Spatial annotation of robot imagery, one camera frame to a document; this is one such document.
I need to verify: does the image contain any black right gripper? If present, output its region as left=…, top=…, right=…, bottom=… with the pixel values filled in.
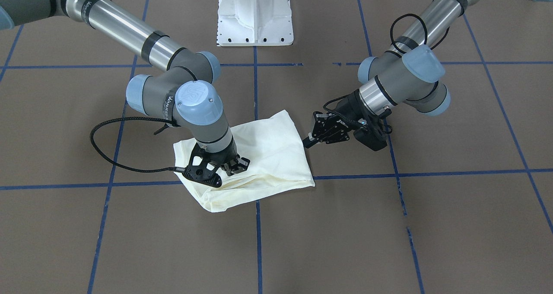
left=199, top=141, right=251, bottom=176

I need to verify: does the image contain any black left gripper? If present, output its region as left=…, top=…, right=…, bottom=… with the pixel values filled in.
left=302, top=93, right=372, bottom=149

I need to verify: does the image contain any cream long-sleeve cat shirt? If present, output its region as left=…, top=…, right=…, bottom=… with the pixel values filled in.
left=177, top=110, right=315, bottom=213

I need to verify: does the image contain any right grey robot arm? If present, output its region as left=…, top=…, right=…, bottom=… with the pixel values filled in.
left=1, top=0, right=250, bottom=183

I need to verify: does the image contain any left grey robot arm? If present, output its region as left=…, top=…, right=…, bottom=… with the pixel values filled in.
left=303, top=0, right=552, bottom=151

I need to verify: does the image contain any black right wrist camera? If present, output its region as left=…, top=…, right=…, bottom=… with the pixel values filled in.
left=181, top=144, right=222, bottom=188

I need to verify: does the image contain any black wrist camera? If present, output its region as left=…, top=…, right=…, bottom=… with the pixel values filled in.
left=181, top=144, right=222, bottom=188
left=353, top=109, right=393, bottom=151

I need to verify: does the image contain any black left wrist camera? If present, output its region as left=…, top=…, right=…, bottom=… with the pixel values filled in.
left=353, top=109, right=393, bottom=151

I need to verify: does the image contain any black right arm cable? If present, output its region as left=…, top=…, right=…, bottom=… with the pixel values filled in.
left=90, top=117, right=191, bottom=174

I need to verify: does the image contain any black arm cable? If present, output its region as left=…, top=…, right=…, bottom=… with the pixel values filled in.
left=322, top=13, right=450, bottom=113
left=90, top=117, right=191, bottom=174

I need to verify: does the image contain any white camera mast base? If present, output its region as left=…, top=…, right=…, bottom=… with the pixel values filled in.
left=216, top=0, right=294, bottom=47

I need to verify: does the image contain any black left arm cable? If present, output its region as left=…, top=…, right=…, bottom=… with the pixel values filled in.
left=322, top=13, right=450, bottom=113

